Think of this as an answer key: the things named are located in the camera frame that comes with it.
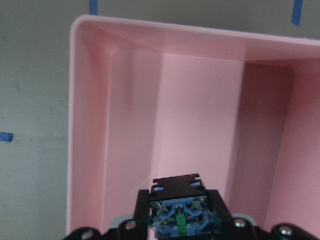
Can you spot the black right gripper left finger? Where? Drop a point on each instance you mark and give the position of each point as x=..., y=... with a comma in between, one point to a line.
x=137, y=228

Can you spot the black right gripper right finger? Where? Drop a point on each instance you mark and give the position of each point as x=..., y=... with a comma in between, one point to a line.
x=226, y=226

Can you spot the yellow push button switch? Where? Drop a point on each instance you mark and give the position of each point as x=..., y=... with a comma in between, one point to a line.
x=180, y=208

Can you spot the pink plastic tray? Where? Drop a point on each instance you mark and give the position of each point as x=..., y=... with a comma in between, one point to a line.
x=152, y=100

